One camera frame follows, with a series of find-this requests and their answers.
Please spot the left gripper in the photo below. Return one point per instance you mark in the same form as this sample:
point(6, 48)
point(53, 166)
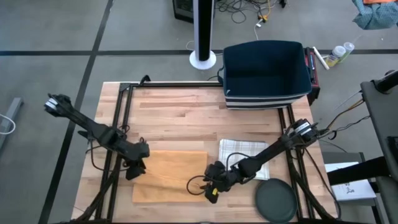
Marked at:
point(138, 155)

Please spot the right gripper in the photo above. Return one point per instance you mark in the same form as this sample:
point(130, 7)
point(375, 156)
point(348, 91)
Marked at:
point(222, 180)

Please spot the yellow towel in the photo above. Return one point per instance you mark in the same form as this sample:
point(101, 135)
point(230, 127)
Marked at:
point(168, 177)

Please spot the white cloth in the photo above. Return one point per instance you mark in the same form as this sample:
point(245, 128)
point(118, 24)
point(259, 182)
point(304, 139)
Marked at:
point(239, 147)

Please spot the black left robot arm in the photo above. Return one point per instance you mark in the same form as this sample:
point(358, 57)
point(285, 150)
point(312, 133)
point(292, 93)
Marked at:
point(93, 129)

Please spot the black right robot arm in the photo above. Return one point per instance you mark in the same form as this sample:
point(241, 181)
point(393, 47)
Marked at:
point(280, 146)

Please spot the dark green round plate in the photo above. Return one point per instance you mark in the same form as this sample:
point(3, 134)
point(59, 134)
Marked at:
point(276, 199)

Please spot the navy white striped fabric bin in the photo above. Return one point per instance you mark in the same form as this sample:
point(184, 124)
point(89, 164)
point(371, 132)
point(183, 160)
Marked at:
point(264, 68)

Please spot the white printed box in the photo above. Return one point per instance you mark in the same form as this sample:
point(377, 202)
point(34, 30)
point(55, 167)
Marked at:
point(351, 189)

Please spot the grey floor bar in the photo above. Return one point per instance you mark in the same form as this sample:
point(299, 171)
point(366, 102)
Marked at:
point(12, 118)

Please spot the black padded bar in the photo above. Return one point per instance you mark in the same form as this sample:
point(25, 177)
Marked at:
point(357, 171)

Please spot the white black tower fan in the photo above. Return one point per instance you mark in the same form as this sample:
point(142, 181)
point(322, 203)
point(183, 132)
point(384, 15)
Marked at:
point(202, 31)

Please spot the red black tool case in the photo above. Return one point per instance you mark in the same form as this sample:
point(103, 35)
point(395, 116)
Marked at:
point(314, 71)

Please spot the black box on floor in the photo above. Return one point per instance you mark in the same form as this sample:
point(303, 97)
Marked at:
point(183, 11)

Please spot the white plastic tube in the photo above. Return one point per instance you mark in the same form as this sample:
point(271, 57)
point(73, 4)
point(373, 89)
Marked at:
point(320, 57)

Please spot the yellow power plug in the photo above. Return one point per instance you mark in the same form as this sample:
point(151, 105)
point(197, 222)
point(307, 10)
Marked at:
point(263, 17)

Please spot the grey equipment cart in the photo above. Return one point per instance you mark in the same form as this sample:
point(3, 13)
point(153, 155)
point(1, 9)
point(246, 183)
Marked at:
point(382, 124)

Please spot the green bottle white cap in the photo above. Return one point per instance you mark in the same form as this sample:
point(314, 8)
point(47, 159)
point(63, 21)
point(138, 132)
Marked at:
point(348, 47)

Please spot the teal patterned cloth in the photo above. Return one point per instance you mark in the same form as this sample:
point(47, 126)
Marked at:
point(379, 17)

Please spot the orange cloth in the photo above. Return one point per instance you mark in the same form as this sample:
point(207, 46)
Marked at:
point(376, 1)

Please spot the black metal table rail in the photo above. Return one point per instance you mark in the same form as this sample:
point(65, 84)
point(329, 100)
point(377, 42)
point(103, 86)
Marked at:
point(186, 84)

